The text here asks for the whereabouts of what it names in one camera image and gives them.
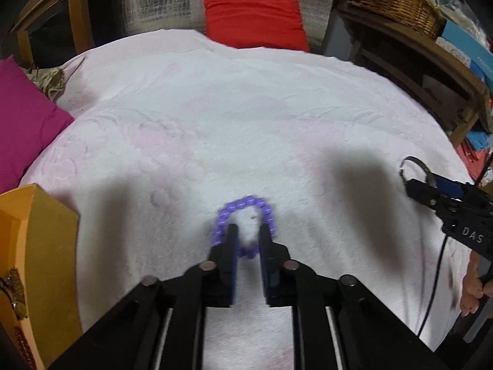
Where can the wooden cabinet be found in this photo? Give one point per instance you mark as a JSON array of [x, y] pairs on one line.
[[57, 15]]

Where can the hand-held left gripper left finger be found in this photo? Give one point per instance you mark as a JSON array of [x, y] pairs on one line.
[[232, 266]]

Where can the pink cushion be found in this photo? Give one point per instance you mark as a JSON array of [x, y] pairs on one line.
[[23, 123]]

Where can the blue cardboard box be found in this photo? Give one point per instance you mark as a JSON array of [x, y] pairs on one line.
[[468, 52]]

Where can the wooden side table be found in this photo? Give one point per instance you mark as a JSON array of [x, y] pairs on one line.
[[423, 57]]

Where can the wicker basket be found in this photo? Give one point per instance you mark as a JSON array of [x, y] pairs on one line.
[[404, 7]]

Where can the silver foil insulation panel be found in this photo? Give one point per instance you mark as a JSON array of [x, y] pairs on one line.
[[165, 0]]

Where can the beige hair claw clip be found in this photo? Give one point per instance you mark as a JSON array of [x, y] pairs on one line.
[[13, 295]]

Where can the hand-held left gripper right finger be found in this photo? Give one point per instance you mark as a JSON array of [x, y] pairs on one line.
[[265, 266]]

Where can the red cushion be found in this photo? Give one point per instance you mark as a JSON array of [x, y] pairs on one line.
[[250, 11]]

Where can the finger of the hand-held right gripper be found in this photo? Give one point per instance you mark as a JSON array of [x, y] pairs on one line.
[[448, 175], [425, 192]]

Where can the orange cardboard box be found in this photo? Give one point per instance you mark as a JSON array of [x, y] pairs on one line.
[[46, 262]]

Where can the person's right hand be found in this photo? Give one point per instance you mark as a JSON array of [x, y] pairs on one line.
[[472, 289]]

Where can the patterned beige scarf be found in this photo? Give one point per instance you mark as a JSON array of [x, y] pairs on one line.
[[48, 83]]

